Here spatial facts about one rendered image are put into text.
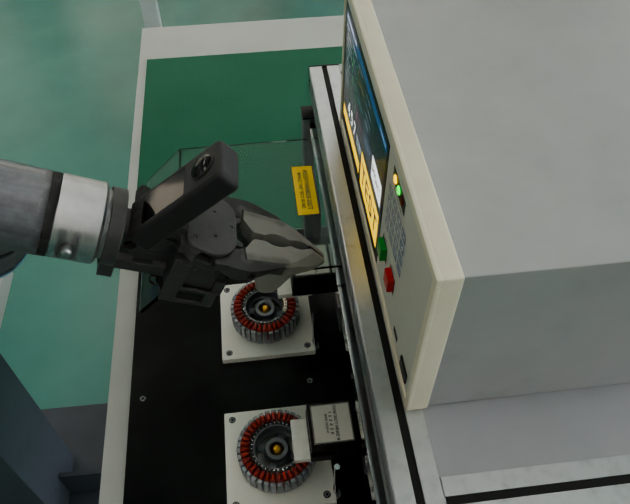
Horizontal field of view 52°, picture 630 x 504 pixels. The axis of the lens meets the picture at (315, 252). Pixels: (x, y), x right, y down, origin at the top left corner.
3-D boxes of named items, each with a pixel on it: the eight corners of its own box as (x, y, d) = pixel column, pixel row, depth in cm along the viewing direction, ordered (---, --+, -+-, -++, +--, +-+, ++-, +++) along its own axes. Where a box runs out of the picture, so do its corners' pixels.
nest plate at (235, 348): (223, 364, 104) (222, 360, 103) (220, 289, 114) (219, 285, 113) (315, 354, 105) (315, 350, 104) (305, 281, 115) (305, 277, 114)
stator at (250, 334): (237, 351, 104) (235, 338, 101) (227, 296, 111) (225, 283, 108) (305, 337, 106) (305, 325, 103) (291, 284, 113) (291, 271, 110)
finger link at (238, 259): (277, 251, 64) (192, 234, 61) (284, 240, 63) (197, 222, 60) (281, 289, 61) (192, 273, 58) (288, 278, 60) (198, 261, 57)
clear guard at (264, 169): (139, 313, 82) (129, 284, 78) (148, 181, 97) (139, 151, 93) (393, 288, 85) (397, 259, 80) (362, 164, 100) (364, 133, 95)
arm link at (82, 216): (67, 154, 57) (54, 223, 51) (120, 167, 58) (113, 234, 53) (54, 211, 62) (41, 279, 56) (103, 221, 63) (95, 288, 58)
